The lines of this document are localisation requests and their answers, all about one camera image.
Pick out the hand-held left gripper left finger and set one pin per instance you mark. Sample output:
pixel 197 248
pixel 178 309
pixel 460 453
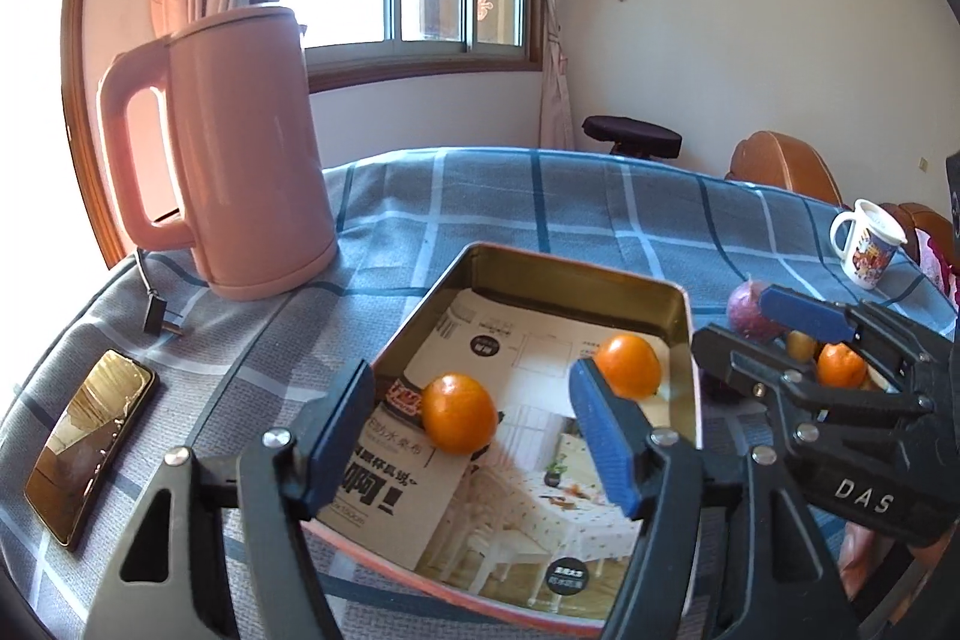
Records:
pixel 341 437

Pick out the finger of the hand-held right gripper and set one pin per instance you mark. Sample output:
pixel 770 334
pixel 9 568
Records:
pixel 750 362
pixel 806 310

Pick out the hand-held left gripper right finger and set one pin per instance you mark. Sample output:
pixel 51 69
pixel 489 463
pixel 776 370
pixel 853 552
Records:
pixel 600 430

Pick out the reddish purple passion fruit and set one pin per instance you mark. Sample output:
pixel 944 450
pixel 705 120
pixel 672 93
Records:
pixel 746 310

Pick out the orange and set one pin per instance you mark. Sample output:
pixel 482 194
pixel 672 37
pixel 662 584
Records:
pixel 630 364
pixel 840 366
pixel 459 413

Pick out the rectangular metal tin box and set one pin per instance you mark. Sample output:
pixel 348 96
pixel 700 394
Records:
pixel 570 287

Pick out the white printed mug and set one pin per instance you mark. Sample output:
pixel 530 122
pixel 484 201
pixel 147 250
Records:
pixel 870 250

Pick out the printed paper leaflet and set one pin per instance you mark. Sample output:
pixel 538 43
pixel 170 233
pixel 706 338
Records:
pixel 525 497

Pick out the brown wooden chair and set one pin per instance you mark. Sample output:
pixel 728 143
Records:
pixel 919 224
pixel 787 160

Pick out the pink floral cloth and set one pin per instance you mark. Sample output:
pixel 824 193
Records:
pixel 946 280

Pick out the black power plug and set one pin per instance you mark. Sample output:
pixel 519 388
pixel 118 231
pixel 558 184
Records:
pixel 157 314

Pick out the blue plaid tablecloth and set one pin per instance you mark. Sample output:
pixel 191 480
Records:
pixel 562 205

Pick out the dark round stool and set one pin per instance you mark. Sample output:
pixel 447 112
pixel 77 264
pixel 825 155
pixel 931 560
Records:
pixel 630 132

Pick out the black smartphone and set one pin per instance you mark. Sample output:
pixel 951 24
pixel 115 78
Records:
pixel 90 445

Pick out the pink electric kettle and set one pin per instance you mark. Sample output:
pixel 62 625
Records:
pixel 247 160

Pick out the pink plain curtain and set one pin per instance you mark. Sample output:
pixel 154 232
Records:
pixel 551 10

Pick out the wooden door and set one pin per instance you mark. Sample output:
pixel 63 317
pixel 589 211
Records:
pixel 82 108

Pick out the red paper window decal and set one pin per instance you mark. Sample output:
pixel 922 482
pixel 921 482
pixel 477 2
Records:
pixel 484 3

